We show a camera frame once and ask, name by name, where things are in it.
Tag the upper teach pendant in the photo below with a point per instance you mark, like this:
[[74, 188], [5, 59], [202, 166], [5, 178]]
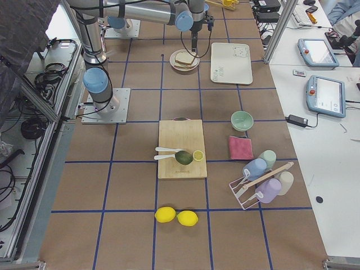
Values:
[[317, 53]]

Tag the yellow lemon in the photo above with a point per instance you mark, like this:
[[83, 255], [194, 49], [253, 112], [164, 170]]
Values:
[[187, 218], [165, 214]]

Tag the purple plastic cup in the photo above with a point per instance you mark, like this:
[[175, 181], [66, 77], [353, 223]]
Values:
[[268, 190]]

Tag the yellow lemon right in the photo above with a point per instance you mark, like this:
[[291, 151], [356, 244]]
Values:
[[187, 218]]

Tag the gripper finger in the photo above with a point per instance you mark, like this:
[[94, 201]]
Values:
[[194, 37]]

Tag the bread slice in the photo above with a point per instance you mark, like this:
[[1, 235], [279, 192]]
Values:
[[184, 66], [184, 58]]

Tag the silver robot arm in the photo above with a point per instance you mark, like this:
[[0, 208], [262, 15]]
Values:
[[96, 78], [184, 15]]

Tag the pink folded cloth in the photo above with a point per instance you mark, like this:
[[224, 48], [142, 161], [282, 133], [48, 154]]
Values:
[[240, 148]]

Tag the white wire cup rack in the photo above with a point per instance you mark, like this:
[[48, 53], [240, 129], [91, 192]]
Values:
[[244, 191]]

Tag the green plastic cup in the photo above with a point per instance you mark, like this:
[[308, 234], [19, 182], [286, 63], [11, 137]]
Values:
[[269, 157]]

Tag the white round plate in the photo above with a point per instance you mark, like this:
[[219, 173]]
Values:
[[172, 59]]

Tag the green avocado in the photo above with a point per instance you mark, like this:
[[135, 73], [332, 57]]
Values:
[[183, 157]]

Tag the teach pendant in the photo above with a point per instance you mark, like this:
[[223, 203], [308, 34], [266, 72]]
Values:
[[317, 53], [326, 96]]

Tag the lower teach pendant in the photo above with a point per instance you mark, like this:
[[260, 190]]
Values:
[[326, 96]]

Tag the cream rectangular serving tray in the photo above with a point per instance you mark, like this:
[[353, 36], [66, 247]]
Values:
[[231, 63]]

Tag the light green bowl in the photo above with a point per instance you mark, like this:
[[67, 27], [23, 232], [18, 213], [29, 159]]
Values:
[[241, 121]]

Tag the blue plastic cup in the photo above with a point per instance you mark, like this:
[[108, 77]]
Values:
[[254, 169]]

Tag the yellow lemon left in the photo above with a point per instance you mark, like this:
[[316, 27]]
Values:
[[165, 214]]

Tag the black power adapter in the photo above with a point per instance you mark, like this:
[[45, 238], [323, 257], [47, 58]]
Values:
[[296, 120]]

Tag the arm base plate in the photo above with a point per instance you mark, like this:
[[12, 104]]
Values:
[[122, 29], [115, 111]]

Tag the beige plastic cup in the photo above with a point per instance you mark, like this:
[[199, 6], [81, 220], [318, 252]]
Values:
[[286, 179]]

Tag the yellow juicer tool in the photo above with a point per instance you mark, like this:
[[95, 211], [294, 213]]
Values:
[[226, 4]]

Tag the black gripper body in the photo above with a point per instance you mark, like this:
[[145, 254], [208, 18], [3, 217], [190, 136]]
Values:
[[196, 26]]

